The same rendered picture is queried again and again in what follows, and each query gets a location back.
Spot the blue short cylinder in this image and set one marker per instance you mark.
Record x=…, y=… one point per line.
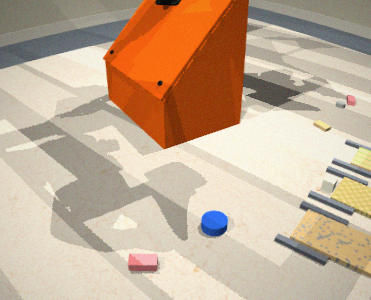
x=214, y=223

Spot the yellow crosshatch-patterned flat strip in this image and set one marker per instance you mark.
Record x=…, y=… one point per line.
x=354, y=194

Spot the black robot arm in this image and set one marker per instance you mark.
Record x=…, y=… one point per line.
x=168, y=2

